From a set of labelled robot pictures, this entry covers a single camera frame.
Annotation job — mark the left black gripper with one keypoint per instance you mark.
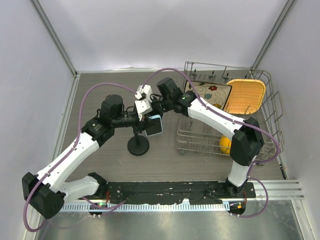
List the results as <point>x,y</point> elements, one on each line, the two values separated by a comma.
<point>143,124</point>

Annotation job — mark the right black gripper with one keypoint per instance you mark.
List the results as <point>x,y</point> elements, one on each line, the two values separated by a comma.
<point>152,112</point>

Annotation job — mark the blue-cased smartphone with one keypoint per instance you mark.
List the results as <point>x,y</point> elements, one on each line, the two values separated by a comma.
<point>154,125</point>

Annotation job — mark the black phone stand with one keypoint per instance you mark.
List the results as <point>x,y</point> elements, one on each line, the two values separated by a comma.
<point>138,145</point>

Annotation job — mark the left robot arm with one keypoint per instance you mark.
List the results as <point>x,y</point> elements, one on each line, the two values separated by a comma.
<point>47,191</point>

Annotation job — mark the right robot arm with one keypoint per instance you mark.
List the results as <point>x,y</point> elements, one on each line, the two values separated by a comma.
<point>246,138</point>

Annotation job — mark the floral square plate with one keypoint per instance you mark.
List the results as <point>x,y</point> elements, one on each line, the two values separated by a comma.
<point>216,94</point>

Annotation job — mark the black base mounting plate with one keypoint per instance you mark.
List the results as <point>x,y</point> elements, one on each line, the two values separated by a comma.
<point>174,192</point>

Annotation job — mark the yellow bowl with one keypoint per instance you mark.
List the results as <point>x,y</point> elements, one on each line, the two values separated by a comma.
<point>225,145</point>

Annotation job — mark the orange woven basket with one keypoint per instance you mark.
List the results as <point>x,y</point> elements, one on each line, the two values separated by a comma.
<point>246,96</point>

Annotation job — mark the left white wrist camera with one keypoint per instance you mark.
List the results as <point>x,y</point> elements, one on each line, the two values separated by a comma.
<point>143,107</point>

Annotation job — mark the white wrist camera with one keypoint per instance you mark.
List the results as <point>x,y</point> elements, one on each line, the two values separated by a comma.
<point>143,107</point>
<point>144,92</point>

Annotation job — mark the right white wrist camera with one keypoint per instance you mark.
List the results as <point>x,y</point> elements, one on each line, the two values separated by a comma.
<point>144,92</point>

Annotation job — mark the grey wire dish rack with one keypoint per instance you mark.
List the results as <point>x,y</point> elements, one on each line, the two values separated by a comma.
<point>194,136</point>

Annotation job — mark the white slotted cable duct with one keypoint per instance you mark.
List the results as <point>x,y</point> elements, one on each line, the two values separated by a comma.
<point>82,206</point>

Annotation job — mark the left aluminium frame post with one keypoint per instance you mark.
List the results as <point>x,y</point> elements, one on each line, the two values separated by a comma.
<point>53,35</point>

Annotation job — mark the aluminium frame post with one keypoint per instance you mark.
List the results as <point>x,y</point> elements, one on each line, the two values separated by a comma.
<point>53,35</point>
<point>280,20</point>

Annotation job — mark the right aluminium frame post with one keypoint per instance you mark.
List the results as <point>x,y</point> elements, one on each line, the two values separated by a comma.
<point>280,20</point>

